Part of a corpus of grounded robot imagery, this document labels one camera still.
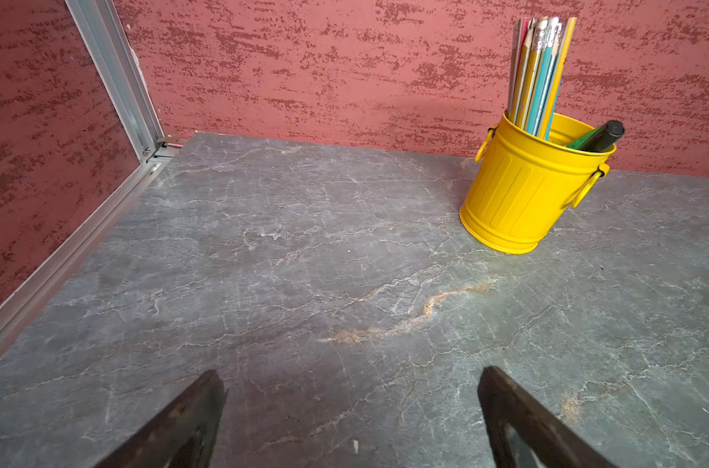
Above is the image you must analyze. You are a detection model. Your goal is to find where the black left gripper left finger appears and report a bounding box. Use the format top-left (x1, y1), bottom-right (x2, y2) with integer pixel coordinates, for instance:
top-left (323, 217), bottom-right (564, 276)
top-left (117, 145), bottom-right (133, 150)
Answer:
top-left (97, 370), bottom-right (227, 467)

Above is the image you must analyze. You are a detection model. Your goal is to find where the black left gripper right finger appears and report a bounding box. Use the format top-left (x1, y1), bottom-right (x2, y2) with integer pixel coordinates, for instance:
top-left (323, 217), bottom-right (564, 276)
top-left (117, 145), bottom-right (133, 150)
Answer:
top-left (477, 366), bottom-right (614, 467)

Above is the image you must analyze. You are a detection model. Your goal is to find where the yellow metal pencil bucket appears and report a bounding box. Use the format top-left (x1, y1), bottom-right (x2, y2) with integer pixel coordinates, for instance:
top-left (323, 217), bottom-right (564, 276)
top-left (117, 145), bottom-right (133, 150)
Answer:
top-left (459, 113), bottom-right (617, 255)

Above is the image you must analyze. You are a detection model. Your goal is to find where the black green marker pen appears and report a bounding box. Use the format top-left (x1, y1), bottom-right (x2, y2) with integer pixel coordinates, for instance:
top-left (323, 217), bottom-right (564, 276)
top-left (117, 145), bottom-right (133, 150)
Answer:
top-left (566, 120), bottom-right (626, 153)

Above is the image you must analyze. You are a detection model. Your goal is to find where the bundle of coloured pencils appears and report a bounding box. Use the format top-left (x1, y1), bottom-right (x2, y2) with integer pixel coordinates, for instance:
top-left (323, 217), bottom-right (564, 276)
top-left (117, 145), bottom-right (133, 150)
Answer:
top-left (505, 17), bottom-right (578, 140)

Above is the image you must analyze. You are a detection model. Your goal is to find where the left aluminium frame post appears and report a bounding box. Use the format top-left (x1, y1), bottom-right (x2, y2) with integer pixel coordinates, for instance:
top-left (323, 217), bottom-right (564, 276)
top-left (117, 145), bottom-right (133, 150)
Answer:
top-left (0, 1), bottom-right (180, 359)

